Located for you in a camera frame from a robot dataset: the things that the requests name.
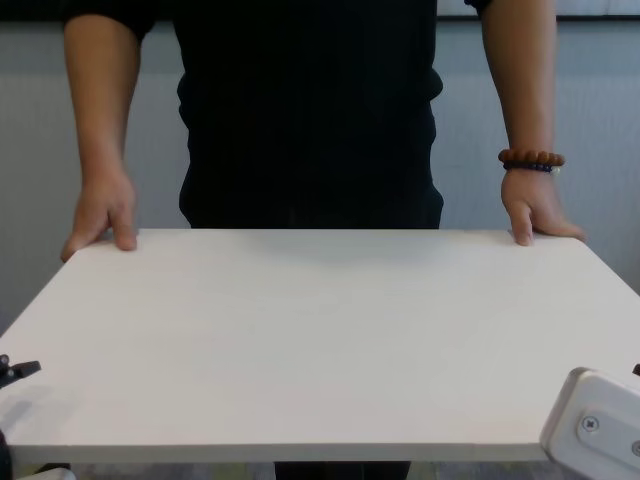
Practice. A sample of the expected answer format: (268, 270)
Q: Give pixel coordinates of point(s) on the person's right forearm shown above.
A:
(102, 100)

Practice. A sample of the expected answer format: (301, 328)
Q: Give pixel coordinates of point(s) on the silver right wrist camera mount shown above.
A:
(595, 420)

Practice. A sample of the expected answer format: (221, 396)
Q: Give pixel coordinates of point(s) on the black wall trim strip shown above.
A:
(30, 10)

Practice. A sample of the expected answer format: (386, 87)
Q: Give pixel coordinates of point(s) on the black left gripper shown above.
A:
(4, 455)

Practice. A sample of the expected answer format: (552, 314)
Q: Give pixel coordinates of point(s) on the white rectangular table board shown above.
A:
(320, 340)

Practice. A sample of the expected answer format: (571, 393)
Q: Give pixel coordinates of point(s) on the person's left forearm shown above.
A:
(525, 85)

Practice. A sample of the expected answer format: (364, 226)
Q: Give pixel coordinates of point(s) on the person's left hand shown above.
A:
(535, 202)

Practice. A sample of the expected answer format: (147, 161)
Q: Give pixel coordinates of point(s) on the person's black-clothed body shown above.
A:
(310, 110)

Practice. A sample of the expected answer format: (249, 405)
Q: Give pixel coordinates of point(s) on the person's right hand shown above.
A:
(102, 202)

